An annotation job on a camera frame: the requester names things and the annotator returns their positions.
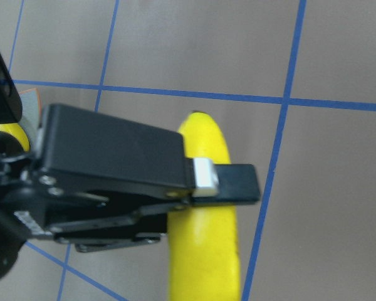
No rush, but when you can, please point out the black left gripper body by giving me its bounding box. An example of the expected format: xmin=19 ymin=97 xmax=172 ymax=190
xmin=0 ymin=131 xmax=110 ymax=279

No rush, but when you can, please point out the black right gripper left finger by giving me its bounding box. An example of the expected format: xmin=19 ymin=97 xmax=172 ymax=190
xmin=34 ymin=104 xmax=260 ymax=206

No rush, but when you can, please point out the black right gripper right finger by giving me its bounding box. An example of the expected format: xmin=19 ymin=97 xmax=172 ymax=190
xmin=45 ymin=205 xmax=189 ymax=253

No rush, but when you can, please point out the yellow banana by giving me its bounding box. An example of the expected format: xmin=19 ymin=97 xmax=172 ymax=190
xmin=0 ymin=123 xmax=30 ymax=152
xmin=167 ymin=112 xmax=241 ymax=300

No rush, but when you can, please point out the blue square ceramic plate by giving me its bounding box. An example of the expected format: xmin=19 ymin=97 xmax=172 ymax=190
xmin=19 ymin=88 xmax=41 ymax=147

